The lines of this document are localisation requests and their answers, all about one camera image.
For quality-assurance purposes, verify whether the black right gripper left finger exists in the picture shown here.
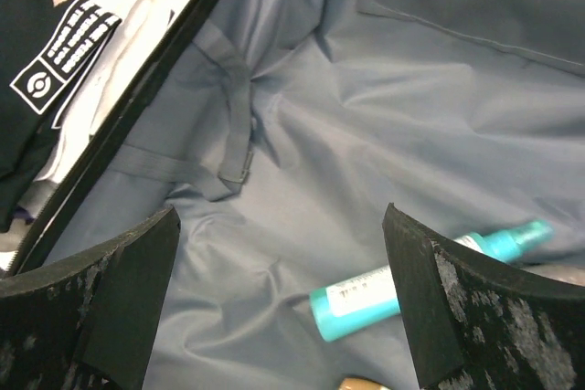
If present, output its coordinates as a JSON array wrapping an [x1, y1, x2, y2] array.
[[1, 207, 181, 389]]

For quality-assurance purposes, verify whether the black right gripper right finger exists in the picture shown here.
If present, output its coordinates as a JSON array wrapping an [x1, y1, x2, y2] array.
[[382, 205, 584, 389]]

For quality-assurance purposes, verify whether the brown foundation tube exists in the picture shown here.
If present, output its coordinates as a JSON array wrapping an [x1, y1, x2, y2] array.
[[337, 266, 585, 390]]

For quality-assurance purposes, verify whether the black garment with label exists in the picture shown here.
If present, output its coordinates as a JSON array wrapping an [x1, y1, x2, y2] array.
[[1, 0, 121, 232]]

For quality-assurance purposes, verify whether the blue fish print suitcase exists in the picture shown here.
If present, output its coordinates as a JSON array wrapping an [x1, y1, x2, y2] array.
[[3, 0, 584, 389]]

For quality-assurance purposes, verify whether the white towel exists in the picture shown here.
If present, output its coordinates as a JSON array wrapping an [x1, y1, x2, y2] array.
[[36, 0, 188, 184]]

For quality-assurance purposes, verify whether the teal tube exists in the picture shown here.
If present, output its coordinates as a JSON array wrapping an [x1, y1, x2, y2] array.
[[309, 220, 554, 342]]

